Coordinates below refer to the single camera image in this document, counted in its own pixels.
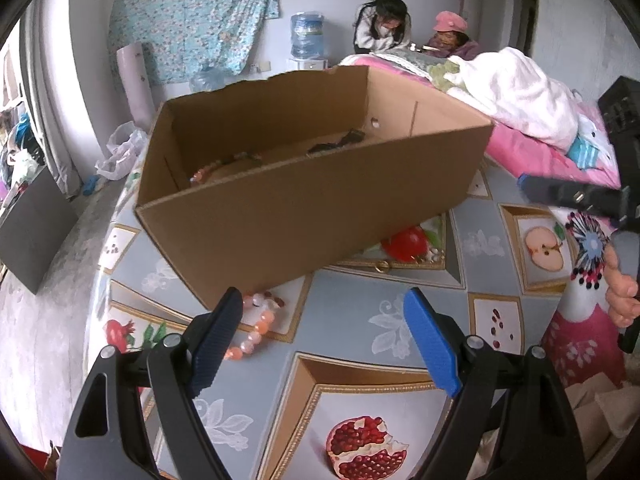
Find pink orange bead bracelet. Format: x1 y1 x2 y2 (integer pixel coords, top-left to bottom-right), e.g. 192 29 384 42
222 289 286 362

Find right hand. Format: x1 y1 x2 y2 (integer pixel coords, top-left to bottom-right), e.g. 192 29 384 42
604 244 640 328

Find pink white bedding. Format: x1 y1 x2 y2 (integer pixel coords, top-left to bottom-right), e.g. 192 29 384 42
341 47 620 188

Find fruit pattern tablecloth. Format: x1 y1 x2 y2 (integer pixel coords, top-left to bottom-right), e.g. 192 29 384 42
84 159 582 480

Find brown cardboard box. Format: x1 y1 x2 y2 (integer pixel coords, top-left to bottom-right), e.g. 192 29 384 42
136 66 494 309

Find person in pink hat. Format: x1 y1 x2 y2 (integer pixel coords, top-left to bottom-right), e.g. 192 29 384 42
426 11 480 61

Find grey flat board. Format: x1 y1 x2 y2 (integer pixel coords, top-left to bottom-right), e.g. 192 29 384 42
0 168 78 295

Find white plastic bag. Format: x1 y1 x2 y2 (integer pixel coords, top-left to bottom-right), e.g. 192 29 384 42
96 122 149 181

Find girl in white top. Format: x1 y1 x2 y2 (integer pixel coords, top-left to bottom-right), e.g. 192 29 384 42
352 0 411 54

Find hanging clothes on rack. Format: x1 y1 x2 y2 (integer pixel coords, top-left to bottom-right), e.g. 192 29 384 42
0 44 47 212

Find pink rolled mat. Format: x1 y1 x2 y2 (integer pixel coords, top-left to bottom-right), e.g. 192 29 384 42
116 42 156 132

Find blue water jug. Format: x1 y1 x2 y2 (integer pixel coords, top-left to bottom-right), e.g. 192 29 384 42
291 12 324 60

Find gold ornate bracelet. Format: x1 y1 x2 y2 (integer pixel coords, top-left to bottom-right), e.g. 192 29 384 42
372 251 446 276

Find floral blue wall cloth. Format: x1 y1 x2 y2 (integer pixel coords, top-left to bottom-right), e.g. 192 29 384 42
107 0 280 86

